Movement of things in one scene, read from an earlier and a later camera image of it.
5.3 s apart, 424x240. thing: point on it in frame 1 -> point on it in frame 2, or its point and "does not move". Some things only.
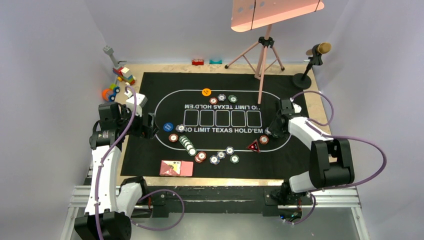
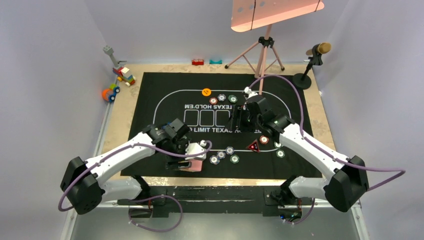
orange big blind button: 206,92 does not move
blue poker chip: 229,150 does not move
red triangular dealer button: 254,146 does not move
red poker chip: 213,100 does not move
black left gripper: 145,131 -> 171,163
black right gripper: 273,128 -> 238,111
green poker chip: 232,98 does not move
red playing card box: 176,168 -> 191,165
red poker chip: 264,139 does not move
